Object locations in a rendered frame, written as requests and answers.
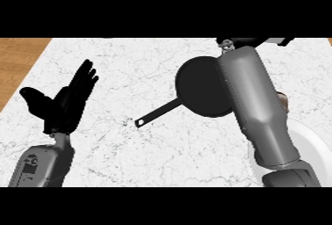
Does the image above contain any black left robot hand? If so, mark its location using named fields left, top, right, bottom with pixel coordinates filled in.
left=17, top=59, right=100, bottom=135

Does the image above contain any white plate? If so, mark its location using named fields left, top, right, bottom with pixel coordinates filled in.
left=247, top=117, right=332, bottom=188

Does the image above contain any brown bell pepper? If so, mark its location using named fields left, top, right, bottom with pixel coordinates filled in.
left=275, top=91, right=290, bottom=114

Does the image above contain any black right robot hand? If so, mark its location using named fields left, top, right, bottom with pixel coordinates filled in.
left=215, top=38, right=295, bottom=47

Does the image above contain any black frying pan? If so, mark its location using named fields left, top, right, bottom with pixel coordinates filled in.
left=134, top=55, right=234, bottom=129

